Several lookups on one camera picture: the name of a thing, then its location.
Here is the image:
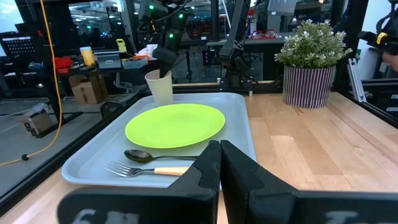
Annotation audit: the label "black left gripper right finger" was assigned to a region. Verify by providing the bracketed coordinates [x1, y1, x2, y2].
[220, 139, 398, 224]

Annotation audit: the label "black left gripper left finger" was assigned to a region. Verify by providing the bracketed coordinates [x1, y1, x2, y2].
[57, 139, 222, 224]

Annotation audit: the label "cream ribbed cup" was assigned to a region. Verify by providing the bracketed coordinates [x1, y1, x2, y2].
[144, 68, 174, 108]

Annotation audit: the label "fork with wooden handle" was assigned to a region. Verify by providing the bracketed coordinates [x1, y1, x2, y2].
[103, 160, 191, 179]

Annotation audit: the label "lime green plate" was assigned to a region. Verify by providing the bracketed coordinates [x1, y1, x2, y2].
[124, 103, 226, 149]

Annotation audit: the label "dark metal spoon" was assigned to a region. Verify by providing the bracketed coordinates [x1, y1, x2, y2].
[123, 149, 200, 164]

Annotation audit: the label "grey plastic tray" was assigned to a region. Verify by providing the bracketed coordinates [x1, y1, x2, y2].
[61, 91, 257, 189]

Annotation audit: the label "grey storage bin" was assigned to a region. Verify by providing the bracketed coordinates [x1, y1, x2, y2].
[96, 53, 123, 70]

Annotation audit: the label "black curved table clamp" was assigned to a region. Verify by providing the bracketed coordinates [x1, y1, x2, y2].
[99, 100, 126, 121]

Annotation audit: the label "large cardboard box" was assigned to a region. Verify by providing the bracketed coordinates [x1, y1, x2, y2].
[68, 72, 109, 106]

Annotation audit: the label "yellow bottle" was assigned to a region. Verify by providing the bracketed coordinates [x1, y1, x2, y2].
[79, 46, 96, 67]

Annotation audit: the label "red toolbox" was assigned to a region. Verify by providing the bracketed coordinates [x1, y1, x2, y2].
[53, 56, 75, 75]

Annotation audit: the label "red safety glasses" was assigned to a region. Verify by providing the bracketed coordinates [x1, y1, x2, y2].
[250, 29, 278, 40]

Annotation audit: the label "white-flowered plant in striped pot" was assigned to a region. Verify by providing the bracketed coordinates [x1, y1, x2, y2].
[274, 19, 354, 110]

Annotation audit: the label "small cardboard box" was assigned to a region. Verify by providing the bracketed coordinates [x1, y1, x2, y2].
[19, 103, 54, 137]

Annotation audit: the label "aluminium profile bar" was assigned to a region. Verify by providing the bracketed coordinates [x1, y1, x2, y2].
[346, 57, 368, 104]

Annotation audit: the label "person's hand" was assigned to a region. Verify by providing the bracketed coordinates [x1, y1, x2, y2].
[381, 50, 398, 73]

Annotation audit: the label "black handheld device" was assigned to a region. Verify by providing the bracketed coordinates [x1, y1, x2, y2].
[356, 29, 398, 56]

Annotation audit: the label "yellow cable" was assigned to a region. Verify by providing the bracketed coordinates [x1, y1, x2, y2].
[0, 0, 63, 167]

